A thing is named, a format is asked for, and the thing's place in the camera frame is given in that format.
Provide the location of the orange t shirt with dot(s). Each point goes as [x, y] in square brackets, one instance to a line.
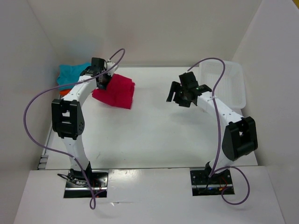
[64, 92]

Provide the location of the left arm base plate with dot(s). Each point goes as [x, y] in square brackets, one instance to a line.
[78, 188]

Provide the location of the pink t shirt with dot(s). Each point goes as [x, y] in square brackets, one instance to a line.
[119, 92]

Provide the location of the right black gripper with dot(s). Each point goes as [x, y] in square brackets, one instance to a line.
[174, 87]

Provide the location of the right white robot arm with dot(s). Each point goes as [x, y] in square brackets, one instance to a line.
[236, 134]

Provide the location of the white plastic basket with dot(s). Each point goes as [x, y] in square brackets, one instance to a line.
[231, 88]

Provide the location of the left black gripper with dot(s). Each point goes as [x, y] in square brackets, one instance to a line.
[108, 76]

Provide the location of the teal t shirt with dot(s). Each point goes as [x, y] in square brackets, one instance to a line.
[69, 74]

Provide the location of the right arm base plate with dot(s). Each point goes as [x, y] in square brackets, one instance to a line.
[202, 186]

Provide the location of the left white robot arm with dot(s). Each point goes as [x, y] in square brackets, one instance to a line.
[68, 120]

